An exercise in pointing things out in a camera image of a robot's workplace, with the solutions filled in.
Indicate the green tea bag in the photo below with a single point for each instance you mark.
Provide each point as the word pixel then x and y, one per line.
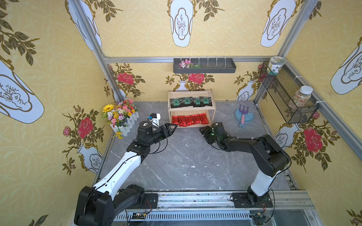
pixel 207 101
pixel 176 102
pixel 198 102
pixel 187 101

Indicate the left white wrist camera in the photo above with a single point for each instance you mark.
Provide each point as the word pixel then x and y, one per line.
pixel 154 118

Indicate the red tea bag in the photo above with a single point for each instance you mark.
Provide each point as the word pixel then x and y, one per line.
pixel 175 120
pixel 182 121
pixel 203 118
pixel 189 120
pixel 196 119

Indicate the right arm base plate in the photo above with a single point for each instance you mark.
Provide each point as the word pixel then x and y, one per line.
pixel 243 201

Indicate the blue dustpan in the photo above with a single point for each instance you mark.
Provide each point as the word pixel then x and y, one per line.
pixel 248 117

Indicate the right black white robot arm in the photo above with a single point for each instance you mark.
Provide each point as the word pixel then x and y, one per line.
pixel 270 158

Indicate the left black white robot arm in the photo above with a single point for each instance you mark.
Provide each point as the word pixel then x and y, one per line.
pixel 100 204

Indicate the small circuit board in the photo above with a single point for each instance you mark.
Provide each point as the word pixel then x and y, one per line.
pixel 139 216

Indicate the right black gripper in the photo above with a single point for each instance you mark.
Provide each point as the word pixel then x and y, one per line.
pixel 209 134

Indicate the pink flowers in tray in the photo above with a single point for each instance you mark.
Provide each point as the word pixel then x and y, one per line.
pixel 187 63

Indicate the patterned tin jar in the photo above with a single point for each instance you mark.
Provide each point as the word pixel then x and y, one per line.
pixel 275 65

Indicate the glass jar white lid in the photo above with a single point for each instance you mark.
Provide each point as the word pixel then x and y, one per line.
pixel 301 97

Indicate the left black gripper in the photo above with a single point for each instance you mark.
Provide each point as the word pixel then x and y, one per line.
pixel 164 131

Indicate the flower bouquet white fence pot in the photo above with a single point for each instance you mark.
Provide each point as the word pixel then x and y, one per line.
pixel 121 117

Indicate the purple pink toy rake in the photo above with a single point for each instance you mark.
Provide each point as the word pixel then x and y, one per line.
pixel 243 110

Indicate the aluminium rail frame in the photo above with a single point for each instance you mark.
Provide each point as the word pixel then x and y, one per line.
pixel 291 208

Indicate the black wire wall basket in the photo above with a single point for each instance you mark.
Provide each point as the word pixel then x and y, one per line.
pixel 282 88

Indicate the grey wall tray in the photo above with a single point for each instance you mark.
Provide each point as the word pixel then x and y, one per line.
pixel 207 65

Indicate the wooden two-tier shelf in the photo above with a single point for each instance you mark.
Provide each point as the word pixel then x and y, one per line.
pixel 190 110

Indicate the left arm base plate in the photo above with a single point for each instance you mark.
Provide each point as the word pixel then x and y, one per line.
pixel 150 202

